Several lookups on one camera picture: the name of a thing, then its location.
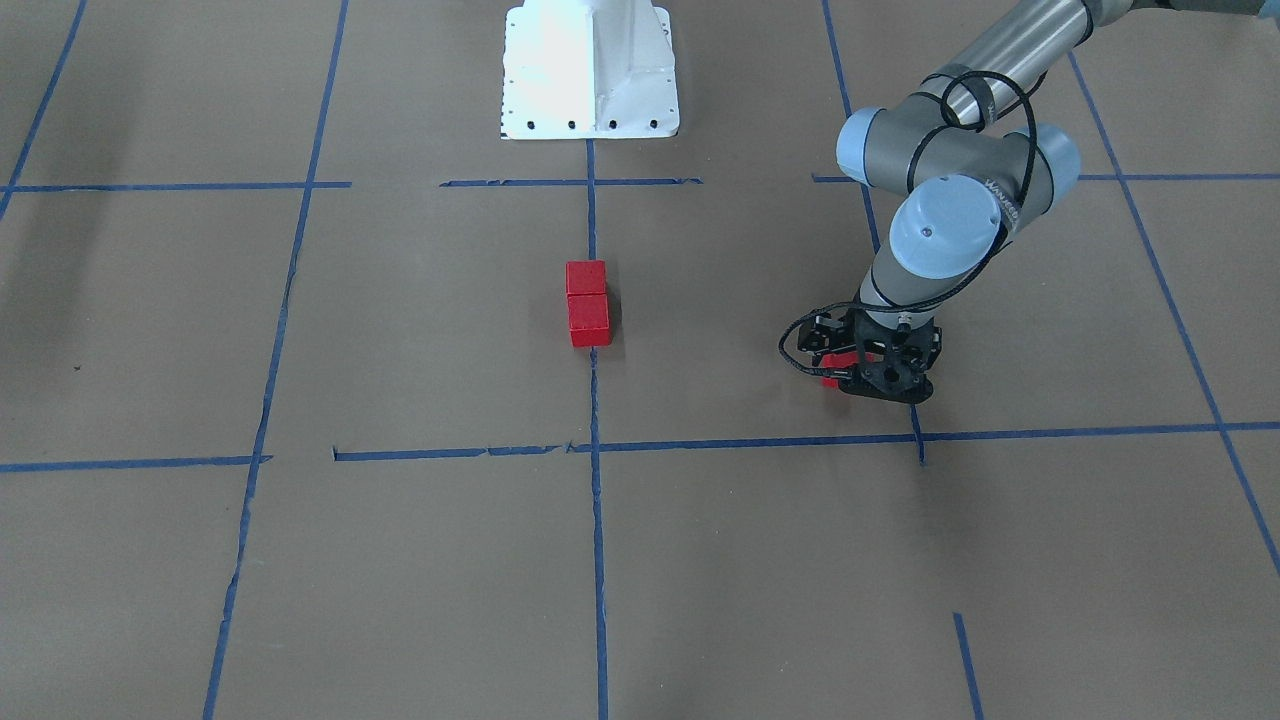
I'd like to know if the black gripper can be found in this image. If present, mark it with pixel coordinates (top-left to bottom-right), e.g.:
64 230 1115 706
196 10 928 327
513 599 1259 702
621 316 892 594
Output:
810 310 942 405

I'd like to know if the red block placed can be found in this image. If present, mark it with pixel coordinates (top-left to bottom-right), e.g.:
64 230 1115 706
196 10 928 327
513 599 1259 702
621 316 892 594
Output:
818 352 859 389
564 259 608 299
566 293 613 348

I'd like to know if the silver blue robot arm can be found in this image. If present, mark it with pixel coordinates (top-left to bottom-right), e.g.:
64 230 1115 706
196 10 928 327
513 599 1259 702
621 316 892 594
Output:
785 1 1149 405

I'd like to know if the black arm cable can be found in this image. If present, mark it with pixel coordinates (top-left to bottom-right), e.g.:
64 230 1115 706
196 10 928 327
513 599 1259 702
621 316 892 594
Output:
778 68 1041 379

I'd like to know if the white camera post with base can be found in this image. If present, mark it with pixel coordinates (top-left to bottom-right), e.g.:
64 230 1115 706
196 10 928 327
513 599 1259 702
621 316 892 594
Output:
499 1 681 141

